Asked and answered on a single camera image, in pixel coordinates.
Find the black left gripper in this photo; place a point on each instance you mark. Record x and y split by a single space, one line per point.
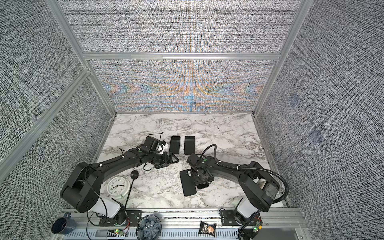
166 162

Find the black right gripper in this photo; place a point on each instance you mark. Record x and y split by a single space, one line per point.
198 182

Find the black phone case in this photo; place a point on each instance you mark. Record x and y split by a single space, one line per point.
188 183

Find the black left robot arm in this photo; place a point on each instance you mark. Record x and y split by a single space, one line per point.
82 189

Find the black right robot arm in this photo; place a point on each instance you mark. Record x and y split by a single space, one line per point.
258 184

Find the black snack packet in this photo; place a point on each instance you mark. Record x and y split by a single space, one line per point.
208 229

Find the white analog alarm clock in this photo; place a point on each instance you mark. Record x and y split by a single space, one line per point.
118 187

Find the dark blue mug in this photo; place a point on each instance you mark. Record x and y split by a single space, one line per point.
64 225

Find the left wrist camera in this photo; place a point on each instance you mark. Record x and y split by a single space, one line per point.
155 145

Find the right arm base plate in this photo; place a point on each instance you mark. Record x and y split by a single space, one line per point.
228 218

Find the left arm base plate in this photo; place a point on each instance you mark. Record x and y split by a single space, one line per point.
122 219

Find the aluminium front rail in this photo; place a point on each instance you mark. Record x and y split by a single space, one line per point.
184 224

